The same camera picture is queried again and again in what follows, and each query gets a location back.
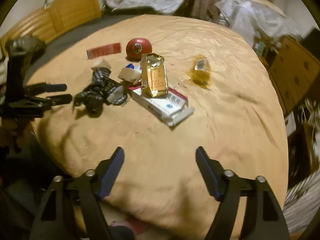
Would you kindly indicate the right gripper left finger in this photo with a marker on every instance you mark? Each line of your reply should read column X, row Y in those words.
column 55, row 217

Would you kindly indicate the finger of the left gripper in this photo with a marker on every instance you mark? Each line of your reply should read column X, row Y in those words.
column 39, row 88
column 54, row 100

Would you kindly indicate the plaid dark cloth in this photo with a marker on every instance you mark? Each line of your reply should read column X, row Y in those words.
column 102, row 90

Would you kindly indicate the brown sponge block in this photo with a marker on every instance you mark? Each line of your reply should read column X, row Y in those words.
column 130, row 75

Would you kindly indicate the grey striped cloth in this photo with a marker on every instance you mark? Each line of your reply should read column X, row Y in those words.
column 302, row 203

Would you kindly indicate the beige sponge block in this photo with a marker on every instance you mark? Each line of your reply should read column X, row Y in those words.
column 100, row 63

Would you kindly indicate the red carton box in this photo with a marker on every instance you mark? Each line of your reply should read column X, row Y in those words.
column 105, row 50

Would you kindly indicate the wooden headboard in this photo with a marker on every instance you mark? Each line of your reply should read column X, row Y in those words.
column 48, row 24

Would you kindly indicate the blue bottle cap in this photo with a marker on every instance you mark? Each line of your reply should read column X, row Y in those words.
column 130, row 66

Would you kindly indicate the red round ball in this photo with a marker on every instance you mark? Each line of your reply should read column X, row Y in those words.
column 136, row 47

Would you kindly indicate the gold clear cigarette box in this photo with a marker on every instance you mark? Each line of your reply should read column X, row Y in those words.
column 154, row 81

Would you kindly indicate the white cigarette carton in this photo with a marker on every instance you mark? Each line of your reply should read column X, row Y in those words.
column 171, row 108

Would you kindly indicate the wooden drawer dresser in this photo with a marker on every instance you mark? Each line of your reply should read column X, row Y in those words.
column 293, row 71

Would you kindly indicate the yellow plastic wrapper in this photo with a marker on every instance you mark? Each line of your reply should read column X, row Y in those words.
column 200, row 71

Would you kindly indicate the white plastic sheet right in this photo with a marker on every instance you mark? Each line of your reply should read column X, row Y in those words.
column 257, row 18

